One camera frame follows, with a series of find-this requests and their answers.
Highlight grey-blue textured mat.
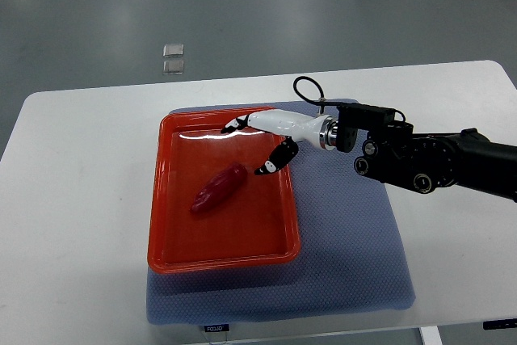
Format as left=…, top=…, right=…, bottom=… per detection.
left=146, top=105, right=414, bottom=326

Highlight red plastic tray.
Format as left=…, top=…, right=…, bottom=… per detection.
left=147, top=107, right=301, bottom=275

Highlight black table control panel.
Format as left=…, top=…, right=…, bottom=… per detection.
left=482, top=318, right=517, bottom=330

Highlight upper metal floor plate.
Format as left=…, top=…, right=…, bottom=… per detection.
left=162, top=43, right=184, bottom=58

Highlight red pepper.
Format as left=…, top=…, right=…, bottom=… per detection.
left=190, top=163, right=248, bottom=213

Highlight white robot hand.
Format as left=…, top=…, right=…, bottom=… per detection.
left=221, top=109, right=337, bottom=175

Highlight white table leg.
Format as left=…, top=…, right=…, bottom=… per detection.
left=418, top=326, right=443, bottom=345

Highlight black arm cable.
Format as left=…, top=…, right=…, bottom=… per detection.
left=292, top=75, right=407, bottom=123

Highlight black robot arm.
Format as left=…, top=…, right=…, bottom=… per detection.
left=221, top=100, right=516, bottom=200

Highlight black table label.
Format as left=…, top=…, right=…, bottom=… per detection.
left=204, top=324, right=229, bottom=333

